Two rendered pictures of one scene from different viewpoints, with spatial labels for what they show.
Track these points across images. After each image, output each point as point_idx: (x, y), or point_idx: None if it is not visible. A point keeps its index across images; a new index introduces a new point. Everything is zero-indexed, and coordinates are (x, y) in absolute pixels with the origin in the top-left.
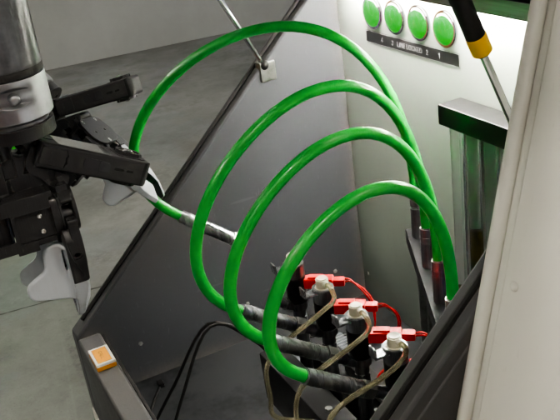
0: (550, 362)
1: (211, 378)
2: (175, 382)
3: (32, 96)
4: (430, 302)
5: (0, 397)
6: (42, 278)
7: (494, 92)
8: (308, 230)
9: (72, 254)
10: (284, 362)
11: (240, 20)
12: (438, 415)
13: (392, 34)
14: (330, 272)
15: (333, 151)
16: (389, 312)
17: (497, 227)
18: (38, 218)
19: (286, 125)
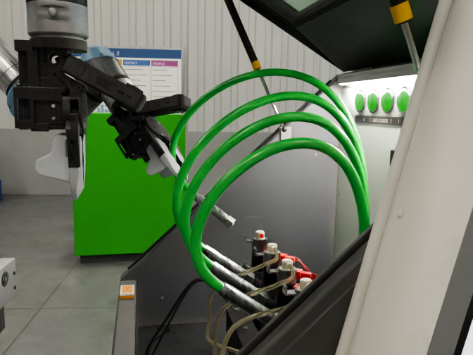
0: (421, 280)
1: (201, 335)
2: (166, 318)
3: (67, 15)
4: None
5: (109, 352)
6: (46, 157)
7: (412, 62)
8: (243, 158)
9: (67, 139)
10: (203, 266)
11: None
12: (319, 341)
13: (370, 114)
14: None
15: (322, 201)
16: None
17: (395, 164)
18: (52, 108)
19: (292, 173)
